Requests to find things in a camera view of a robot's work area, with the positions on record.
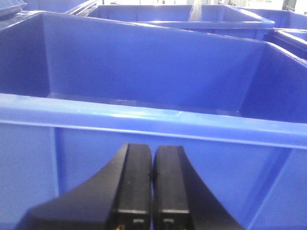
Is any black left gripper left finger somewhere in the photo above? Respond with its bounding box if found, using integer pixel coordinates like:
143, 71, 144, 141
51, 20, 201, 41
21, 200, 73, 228
15, 143, 152, 230

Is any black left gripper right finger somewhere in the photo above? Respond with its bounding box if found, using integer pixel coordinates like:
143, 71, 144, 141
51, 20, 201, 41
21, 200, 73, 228
153, 145, 243, 230

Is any blue plastic bin left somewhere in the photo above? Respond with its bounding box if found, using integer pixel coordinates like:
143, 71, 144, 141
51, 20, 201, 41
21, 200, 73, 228
0, 11, 307, 230

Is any blue plastic bin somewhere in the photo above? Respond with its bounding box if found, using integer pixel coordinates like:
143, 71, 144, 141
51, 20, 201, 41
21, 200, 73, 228
245, 8, 307, 59
75, 4, 275, 40
0, 11, 307, 230

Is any blue plastic bin rear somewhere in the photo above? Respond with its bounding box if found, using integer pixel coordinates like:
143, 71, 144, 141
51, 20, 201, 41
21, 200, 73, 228
75, 4, 275, 40

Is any blue plastic bin far right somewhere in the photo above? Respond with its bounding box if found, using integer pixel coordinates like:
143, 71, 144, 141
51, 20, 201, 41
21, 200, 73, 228
245, 8, 307, 59

